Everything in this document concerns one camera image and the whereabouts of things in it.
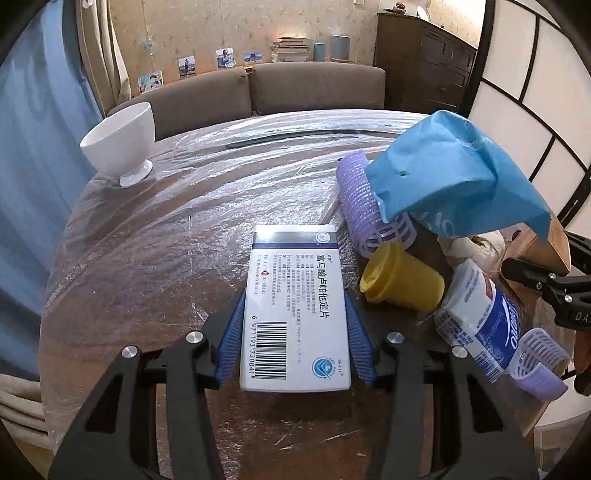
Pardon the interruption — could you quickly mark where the brown cardboard box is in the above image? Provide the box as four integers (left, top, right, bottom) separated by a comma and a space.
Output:
496, 217, 573, 287

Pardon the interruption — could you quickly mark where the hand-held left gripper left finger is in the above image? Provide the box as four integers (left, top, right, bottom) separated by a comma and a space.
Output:
48, 291, 246, 480

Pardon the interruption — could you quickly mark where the dark wooden cabinet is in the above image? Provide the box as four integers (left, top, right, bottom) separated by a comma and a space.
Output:
374, 11, 478, 114

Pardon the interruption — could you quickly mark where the white and blue tube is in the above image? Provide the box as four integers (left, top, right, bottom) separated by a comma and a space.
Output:
434, 258, 525, 384

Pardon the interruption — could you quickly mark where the blue cloth bag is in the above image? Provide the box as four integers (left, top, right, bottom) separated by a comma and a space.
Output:
365, 110, 553, 244

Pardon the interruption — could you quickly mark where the black framed paper screen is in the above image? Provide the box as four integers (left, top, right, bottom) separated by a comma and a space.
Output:
466, 0, 591, 227

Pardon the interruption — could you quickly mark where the purple cylindrical hair roller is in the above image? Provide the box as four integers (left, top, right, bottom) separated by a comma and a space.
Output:
336, 151, 419, 260

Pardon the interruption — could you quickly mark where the stack of books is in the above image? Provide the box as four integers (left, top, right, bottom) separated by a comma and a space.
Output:
270, 37, 311, 63

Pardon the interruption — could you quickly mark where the tilted photo print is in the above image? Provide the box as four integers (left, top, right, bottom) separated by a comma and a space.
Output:
139, 71, 164, 94

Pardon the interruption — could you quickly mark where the cream crumpled cloth ball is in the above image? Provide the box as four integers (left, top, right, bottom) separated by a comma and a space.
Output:
436, 228, 506, 273

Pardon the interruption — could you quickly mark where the purple half hair roller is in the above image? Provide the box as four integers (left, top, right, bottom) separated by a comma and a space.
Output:
508, 328, 570, 401

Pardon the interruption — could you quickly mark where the yellow plastic cup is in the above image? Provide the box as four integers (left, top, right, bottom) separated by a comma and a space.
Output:
359, 241, 446, 313

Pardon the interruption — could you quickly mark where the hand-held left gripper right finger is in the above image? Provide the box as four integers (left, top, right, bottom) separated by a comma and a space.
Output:
344, 291, 539, 480

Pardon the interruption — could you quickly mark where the long black flat object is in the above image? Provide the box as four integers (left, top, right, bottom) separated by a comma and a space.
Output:
225, 128, 361, 149

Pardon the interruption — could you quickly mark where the beige curtain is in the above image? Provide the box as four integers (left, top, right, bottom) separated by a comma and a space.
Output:
76, 0, 132, 116

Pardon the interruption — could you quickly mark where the brown sofa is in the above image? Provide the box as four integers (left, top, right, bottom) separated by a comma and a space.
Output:
106, 62, 386, 139

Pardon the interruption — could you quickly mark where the white footed bowl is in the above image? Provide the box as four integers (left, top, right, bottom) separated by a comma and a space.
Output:
80, 102, 156, 188

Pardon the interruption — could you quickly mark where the white medicine box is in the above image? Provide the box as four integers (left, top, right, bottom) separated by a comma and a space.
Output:
240, 224, 352, 393

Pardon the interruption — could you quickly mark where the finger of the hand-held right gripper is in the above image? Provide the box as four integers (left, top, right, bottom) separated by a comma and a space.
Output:
562, 231, 591, 259
502, 258, 578, 301

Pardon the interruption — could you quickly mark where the grey cylinder speaker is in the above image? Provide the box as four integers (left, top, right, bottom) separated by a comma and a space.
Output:
331, 34, 352, 63

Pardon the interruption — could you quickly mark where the blue curtain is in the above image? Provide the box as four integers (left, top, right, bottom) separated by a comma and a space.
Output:
0, 0, 105, 384

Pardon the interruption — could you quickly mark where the beige folded cloth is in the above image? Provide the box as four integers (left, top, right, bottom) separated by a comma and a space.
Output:
0, 374, 51, 453

